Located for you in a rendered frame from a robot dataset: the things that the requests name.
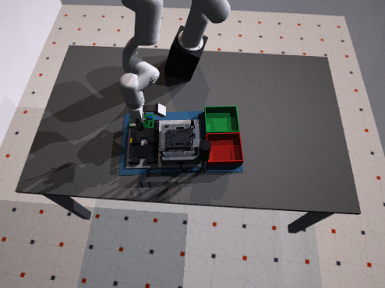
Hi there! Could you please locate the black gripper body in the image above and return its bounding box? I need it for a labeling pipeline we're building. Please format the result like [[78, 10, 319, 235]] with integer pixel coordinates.
[[129, 103, 144, 124]]

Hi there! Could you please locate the red open-top bin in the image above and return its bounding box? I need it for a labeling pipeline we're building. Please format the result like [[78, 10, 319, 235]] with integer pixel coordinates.
[[206, 132, 244, 166]]

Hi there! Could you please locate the green circuit board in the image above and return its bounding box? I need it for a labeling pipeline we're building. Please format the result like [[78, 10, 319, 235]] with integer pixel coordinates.
[[129, 114, 154, 128]]

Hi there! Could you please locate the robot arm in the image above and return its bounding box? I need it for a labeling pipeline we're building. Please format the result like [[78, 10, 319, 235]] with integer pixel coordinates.
[[118, 0, 230, 118]]

